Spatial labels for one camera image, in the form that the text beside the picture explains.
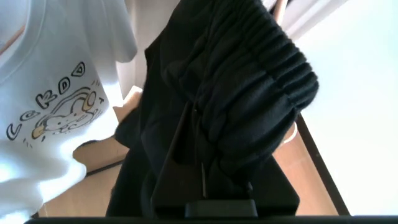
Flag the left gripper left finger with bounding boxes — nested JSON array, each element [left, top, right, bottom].
[[150, 101, 208, 218]]

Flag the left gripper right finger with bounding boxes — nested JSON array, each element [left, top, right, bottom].
[[247, 155, 301, 217]]

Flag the black shorts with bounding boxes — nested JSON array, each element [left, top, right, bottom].
[[105, 0, 320, 218]]

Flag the white printed t-shirt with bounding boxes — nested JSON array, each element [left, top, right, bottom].
[[0, 0, 138, 218]]

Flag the pink clothes hanger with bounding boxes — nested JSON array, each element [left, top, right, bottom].
[[0, 24, 26, 57], [272, 0, 290, 26]]

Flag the black clothes rack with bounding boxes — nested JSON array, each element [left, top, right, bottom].
[[30, 141, 125, 218]]

